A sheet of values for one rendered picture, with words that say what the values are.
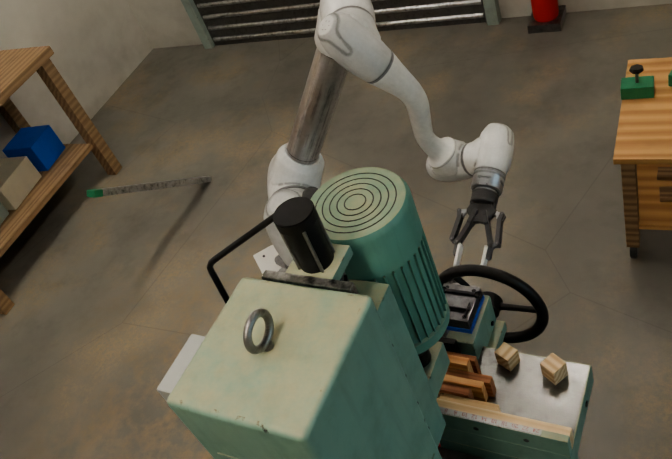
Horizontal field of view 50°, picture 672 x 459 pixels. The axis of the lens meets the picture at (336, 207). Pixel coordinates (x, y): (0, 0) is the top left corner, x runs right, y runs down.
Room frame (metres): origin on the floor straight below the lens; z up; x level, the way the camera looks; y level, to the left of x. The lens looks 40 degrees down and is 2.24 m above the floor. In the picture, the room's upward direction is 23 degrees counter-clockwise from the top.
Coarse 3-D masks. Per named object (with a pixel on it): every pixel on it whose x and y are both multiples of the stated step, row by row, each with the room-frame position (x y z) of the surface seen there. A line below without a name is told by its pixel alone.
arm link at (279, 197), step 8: (280, 192) 1.68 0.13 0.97; (288, 192) 1.67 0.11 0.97; (296, 192) 1.67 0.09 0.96; (272, 200) 1.67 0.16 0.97; (280, 200) 1.65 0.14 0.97; (272, 208) 1.64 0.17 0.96; (264, 216) 1.65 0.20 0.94; (272, 224) 1.61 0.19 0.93; (272, 232) 1.61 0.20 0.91; (272, 240) 1.62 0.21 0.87; (280, 240) 1.59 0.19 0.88; (280, 248) 1.60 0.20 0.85; (280, 256) 1.63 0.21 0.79; (288, 256) 1.59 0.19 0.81; (288, 264) 1.61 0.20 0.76
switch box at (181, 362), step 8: (192, 336) 0.77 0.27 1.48; (200, 336) 0.76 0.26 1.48; (192, 344) 0.75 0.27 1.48; (200, 344) 0.74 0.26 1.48; (184, 352) 0.74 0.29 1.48; (192, 352) 0.74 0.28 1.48; (176, 360) 0.73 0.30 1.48; (184, 360) 0.73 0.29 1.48; (176, 368) 0.72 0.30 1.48; (184, 368) 0.71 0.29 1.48; (168, 376) 0.71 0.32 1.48; (176, 376) 0.70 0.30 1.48; (160, 384) 0.70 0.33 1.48; (168, 384) 0.70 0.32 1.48; (160, 392) 0.69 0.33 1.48; (168, 392) 0.68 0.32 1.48
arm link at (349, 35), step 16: (336, 16) 1.59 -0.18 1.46; (352, 16) 1.61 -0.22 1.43; (368, 16) 1.63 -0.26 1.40; (320, 32) 1.59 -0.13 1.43; (336, 32) 1.56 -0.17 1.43; (352, 32) 1.55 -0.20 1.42; (368, 32) 1.57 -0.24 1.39; (336, 48) 1.55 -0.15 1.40; (352, 48) 1.54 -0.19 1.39; (368, 48) 1.54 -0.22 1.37; (384, 48) 1.56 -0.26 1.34; (352, 64) 1.54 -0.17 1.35; (368, 64) 1.53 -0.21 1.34; (384, 64) 1.54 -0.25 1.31; (368, 80) 1.55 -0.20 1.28
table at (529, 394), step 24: (504, 336) 1.01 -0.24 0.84; (480, 360) 0.93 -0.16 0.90; (528, 360) 0.88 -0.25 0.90; (504, 384) 0.85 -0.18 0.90; (528, 384) 0.83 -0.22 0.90; (552, 384) 0.81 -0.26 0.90; (576, 384) 0.79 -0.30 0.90; (504, 408) 0.80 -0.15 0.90; (528, 408) 0.78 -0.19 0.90; (552, 408) 0.76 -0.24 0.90; (576, 408) 0.74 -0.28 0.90; (456, 432) 0.80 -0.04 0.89; (576, 432) 0.70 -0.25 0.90; (528, 456) 0.71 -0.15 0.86; (552, 456) 0.68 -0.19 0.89; (576, 456) 0.68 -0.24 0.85
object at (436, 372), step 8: (440, 344) 0.88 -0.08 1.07; (432, 352) 0.87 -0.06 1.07; (440, 352) 0.87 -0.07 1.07; (432, 360) 0.86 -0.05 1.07; (440, 360) 0.86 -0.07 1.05; (448, 360) 0.88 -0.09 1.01; (424, 368) 0.85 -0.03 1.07; (432, 368) 0.84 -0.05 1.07; (440, 368) 0.86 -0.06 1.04; (432, 376) 0.83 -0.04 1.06; (440, 376) 0.85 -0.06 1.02; (432, 384) 0.82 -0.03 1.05; (440, 384) 0.84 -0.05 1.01
